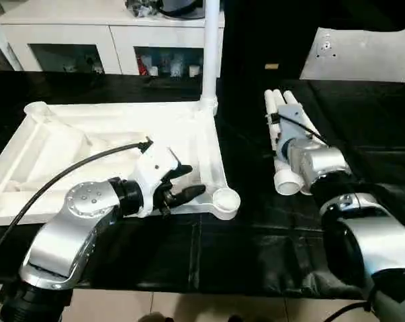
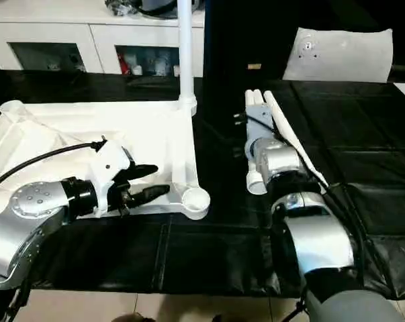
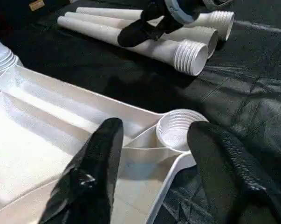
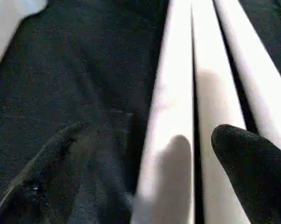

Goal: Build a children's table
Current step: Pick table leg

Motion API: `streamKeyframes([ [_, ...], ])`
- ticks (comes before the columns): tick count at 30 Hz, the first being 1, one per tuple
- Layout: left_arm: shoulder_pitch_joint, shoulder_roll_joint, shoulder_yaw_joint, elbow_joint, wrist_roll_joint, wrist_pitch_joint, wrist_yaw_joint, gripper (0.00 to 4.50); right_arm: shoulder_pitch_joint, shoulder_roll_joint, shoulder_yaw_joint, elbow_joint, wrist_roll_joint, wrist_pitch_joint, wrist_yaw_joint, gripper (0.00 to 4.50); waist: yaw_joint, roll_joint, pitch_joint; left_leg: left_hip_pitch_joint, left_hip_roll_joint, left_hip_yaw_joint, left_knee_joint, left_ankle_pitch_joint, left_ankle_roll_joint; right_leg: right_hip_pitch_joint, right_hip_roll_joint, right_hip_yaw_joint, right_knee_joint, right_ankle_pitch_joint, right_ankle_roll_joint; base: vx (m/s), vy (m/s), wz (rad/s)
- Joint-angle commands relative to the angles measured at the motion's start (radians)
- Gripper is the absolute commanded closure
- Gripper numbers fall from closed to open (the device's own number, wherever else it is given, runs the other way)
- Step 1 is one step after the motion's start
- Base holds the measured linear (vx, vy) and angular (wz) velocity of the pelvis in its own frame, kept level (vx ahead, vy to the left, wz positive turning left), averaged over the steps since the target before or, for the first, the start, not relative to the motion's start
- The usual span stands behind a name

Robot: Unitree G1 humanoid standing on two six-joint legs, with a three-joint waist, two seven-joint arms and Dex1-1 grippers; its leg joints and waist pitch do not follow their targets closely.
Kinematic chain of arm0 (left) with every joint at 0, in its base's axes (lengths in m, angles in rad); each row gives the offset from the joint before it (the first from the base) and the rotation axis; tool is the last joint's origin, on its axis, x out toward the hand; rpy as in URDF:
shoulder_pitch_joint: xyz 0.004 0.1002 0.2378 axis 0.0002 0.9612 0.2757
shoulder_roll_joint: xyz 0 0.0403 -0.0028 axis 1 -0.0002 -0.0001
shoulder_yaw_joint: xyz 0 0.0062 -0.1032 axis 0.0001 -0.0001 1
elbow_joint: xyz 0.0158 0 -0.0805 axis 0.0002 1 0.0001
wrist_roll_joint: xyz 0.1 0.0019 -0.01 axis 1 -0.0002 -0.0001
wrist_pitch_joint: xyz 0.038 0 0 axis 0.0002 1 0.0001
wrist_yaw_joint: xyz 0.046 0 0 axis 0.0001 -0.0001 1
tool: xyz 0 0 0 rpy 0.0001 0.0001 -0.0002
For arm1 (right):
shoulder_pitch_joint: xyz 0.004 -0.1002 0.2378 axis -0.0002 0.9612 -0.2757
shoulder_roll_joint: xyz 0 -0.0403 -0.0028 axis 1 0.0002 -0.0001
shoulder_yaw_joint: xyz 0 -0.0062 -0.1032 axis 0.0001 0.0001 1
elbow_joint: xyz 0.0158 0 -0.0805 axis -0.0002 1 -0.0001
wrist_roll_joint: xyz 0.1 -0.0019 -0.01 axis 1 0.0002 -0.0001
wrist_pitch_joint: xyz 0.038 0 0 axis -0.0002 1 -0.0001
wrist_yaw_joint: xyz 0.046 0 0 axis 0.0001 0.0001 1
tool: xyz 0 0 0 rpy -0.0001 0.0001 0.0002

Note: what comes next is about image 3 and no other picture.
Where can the white plastic table top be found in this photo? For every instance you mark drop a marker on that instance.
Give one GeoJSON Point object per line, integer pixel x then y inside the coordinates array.
{"type": "Point", "coordinates": [37, 140]}

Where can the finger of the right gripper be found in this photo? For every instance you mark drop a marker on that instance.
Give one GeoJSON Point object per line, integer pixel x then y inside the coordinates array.
{"type": "Point", "coordinates": [155, 10]}
{"type": "Point", "coordinates": [138, 35]}

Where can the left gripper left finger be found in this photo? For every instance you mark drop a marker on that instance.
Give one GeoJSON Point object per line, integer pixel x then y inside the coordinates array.
{"type": "Point", "coordinates": [91, 182]}

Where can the black box with gold label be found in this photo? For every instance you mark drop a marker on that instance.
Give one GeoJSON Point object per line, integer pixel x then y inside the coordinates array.
{"type": "Point", "coordinates": [14, 9]}

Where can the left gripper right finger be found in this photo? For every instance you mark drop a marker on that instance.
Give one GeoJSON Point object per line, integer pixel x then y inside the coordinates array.
{"type": "Point", "coordinates": [231, 182]}

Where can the black work mat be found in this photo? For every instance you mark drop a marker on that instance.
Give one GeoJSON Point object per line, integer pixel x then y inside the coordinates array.
{"type": "Point", "coordinates": [224, 81]}

